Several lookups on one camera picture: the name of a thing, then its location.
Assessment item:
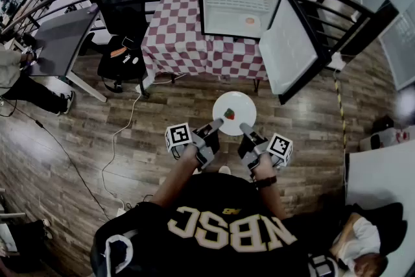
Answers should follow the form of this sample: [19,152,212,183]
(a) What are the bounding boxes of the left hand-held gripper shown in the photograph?
[164,117,225,171]

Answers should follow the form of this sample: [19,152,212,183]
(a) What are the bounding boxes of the red white checkered tablecloth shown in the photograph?
[141,0,270,81]

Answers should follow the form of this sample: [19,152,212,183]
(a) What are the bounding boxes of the white plate of strawberries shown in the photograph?
[212,91,257,136]

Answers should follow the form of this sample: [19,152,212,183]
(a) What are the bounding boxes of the person's black printed shirt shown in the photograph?
[90,171,325,277]

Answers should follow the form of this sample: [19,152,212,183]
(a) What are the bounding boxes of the yellow black floor tape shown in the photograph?
[333,78,348,154]

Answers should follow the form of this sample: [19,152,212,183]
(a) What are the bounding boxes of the black floor cable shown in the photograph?
[0,97,113,222]

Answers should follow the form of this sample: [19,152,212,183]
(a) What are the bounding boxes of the person's left forearm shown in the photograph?
[150,143,200,207]

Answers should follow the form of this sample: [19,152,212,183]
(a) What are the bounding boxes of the person's right forearm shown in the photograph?
[252,154,288,220]

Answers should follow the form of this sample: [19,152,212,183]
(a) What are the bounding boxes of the black mesh office chair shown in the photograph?
[92,0,152,100]

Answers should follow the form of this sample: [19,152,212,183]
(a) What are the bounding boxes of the dark grey desk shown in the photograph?
[27,8,108,104]

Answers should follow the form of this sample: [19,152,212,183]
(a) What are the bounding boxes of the small plate with food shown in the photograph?
[239,14,262,29]

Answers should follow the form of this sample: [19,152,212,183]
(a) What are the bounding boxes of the white box with red print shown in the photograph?
[359,125,415,152]

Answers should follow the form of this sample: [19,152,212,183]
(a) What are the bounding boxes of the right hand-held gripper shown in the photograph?
[237,122,294,173]

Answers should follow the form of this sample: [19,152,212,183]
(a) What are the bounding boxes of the white floor cable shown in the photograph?
[101,73,187,215]

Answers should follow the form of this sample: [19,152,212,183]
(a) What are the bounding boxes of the white table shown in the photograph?
[344,138,415,209]

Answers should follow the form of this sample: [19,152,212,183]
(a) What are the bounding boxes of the black wrist watch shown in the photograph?
[254,175,278,189]

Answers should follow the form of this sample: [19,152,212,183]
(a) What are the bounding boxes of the white power adapter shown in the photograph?
[326,53,347,72]

